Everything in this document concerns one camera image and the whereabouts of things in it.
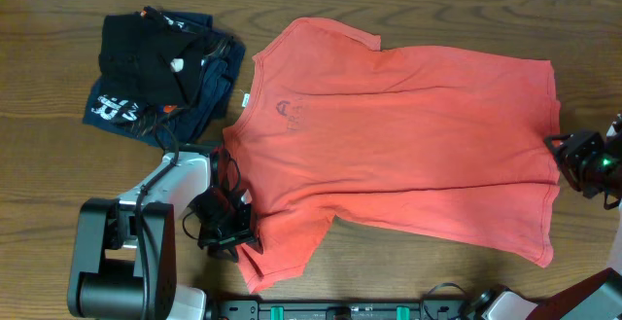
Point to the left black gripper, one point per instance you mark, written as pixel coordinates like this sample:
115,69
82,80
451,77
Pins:
232,237

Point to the navy printed folded shirt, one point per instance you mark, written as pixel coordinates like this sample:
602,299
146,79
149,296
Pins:
160,125

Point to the red t-shirt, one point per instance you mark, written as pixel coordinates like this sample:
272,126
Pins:
432,140

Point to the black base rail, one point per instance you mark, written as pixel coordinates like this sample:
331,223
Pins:
432,306

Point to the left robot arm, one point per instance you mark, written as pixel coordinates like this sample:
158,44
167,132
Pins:
124,258

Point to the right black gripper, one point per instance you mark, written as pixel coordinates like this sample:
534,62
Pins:
570,157

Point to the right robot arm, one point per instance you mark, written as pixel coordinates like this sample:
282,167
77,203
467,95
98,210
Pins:
597,297

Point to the black folded garment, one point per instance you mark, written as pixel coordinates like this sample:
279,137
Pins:
152,57

